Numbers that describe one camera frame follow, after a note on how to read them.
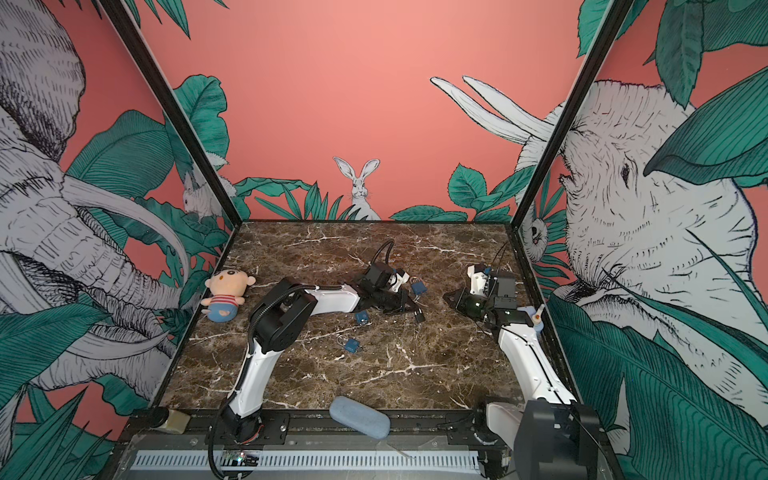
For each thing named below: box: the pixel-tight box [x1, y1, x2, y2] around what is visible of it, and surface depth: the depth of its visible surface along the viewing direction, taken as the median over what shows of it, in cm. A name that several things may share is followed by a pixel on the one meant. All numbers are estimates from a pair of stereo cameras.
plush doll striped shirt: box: [201, 269, 256, 323], surface depth 95 cm
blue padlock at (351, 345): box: [344, 338, 360, 353], surface depth 90 cm
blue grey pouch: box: [329, 396, 391, 440], surface depth 76 cm
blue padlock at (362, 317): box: [355, 310, 369, 325], surface depth 95 cm
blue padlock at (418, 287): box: [412, 281, 428, 295], surface depth 103 cm
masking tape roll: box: [150, 408, 191, 435], surface depth 72 cm
